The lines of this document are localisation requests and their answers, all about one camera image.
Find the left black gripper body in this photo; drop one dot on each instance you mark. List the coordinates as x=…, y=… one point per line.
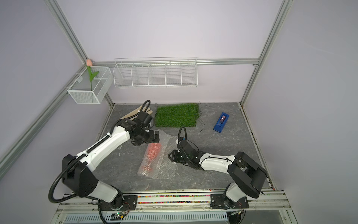
x=145, y=136

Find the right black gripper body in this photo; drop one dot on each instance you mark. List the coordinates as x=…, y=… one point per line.
x=183, y=160

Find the red plastic wine glass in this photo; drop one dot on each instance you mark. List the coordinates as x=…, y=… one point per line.
x=152, y=152

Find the clear bubble wrap sheet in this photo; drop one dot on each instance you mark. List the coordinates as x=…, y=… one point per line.
x=163, y=168

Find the blue tape dispenser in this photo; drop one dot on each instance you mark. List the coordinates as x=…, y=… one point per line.
x=221, y=122

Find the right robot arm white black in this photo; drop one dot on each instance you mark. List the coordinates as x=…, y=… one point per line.
x=248, y=176

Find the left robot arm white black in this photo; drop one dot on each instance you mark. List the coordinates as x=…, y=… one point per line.
x=77, y=170

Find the beige work glove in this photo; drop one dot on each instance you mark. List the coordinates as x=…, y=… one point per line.
x=134, y=113

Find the green artificial grass mat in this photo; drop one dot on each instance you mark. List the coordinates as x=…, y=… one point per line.
x=180, y=115

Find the loose black thread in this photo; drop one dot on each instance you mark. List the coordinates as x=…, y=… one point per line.
x=202, y=112

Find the pink artificial tulip flower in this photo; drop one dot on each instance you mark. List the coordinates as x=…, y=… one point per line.
x=92, y=74

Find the white wire wall shelf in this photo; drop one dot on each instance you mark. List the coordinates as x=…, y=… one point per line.
x=156, y=72

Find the white mesh wall basket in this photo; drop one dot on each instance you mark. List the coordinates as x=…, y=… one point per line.
x=92, y=85

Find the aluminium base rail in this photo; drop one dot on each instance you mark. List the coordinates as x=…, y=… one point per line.
x=179, y=206

